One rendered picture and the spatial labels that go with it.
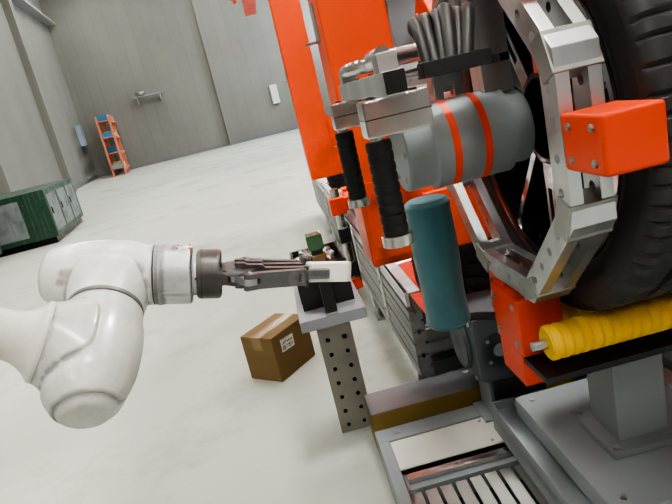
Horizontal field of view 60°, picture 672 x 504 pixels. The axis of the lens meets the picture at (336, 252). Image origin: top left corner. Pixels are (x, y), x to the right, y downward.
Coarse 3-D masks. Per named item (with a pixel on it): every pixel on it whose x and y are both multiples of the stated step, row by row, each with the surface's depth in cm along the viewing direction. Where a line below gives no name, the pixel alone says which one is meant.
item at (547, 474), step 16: (560, 384) 142; (512, 400) 142; (496, 416) 140; (512, 416) 139; (512, 432) 130; (528, 432) 132; (512, 448) 133; (528, 448) 123; (544, 448) 125; (528, 464) 124; (544, 464) 121; (544, 480) 116; (560, 480) 115; (544, 496) 119; (560, 496) 109; (576, 496) 110
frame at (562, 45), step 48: (432, 0) 104; (528, 0) 72; (528, 48) 73; (576, 48) 68; (432, 96) 120; (576, 96) 73; (480, 192) 119; (576, 192) 72; (480, 240) 113; (576, 240) 77; (528, 288) 93
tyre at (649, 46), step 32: (608, 0) 69; (640, 0) 65; (608, 32) 70; (640, 32) 65; (640, 64) 66; (640, 96) 67; (640, 192) 72; (512, 224) 117; (640, 224) 73; (608, 256) 83; (640, 256) 76; (576, 288) 95; (608, 288) 85; (640, 288) 81
